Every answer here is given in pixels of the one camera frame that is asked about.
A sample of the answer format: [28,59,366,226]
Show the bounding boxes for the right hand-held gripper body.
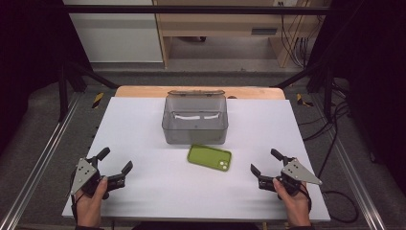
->
[275,158,323,196]

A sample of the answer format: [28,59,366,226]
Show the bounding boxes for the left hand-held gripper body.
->
[70,156,111,199]

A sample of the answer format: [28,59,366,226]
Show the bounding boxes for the green phone case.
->
[187,144,233,173]

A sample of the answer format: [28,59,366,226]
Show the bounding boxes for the transparent grey plastic box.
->
[161,89,230,146]

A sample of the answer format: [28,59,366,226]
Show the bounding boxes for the person's left hand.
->
[75,176,109,226]

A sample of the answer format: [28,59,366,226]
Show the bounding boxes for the person's right hand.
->
[273,177,312,227]

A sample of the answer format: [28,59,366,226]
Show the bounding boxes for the yellow black tape strip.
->
[91,92,105,109]
[296,93,314,108]

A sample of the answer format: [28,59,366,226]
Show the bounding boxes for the black metal stand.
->
[271,61,335,121]
[58,61,120,123]

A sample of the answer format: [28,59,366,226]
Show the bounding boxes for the wooden table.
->
[114,85,286,100]

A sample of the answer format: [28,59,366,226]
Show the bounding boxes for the white cabinet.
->
[62,0,164,63]

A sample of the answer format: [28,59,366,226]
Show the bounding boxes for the black curtain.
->
[305,0,406,188]
[0,0,94,156]

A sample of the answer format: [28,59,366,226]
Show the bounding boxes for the wooden desk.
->
[152,0,330,69]

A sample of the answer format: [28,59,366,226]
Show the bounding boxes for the black metal crossbar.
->
[61,4,331,15]

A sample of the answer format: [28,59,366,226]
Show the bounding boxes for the aluminium rail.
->
[310,95,388,230]
[0,92,82,230]

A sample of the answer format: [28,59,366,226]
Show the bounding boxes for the black floor cables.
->
[301,79,351,180]

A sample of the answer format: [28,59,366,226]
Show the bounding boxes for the black looped cable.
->
[321,190,360,224]

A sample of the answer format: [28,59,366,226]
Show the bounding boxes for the bundle of black cables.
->
[279,2,311,69]

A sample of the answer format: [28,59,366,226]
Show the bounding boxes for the grey desk drawer handle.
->
[251,28,279,35]

